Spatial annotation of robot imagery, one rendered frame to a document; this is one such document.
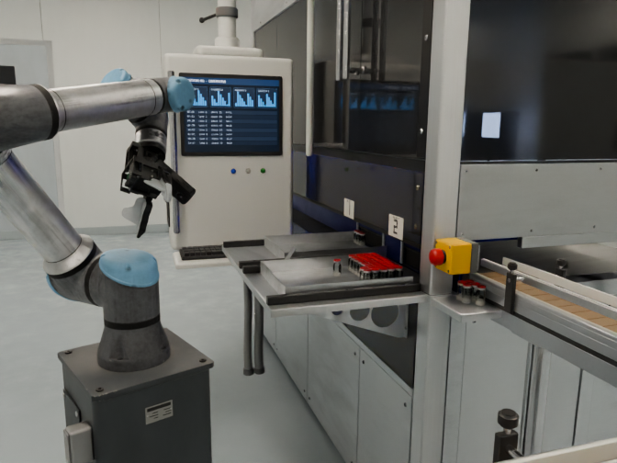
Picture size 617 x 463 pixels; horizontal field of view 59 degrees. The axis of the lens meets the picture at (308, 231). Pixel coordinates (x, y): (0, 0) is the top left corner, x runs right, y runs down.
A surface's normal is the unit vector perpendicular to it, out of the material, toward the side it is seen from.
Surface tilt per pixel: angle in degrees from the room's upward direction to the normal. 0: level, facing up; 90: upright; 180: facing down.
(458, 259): 90
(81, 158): 90
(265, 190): 90
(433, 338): 90
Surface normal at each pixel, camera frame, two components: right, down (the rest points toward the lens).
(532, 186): 0.31, 0.18
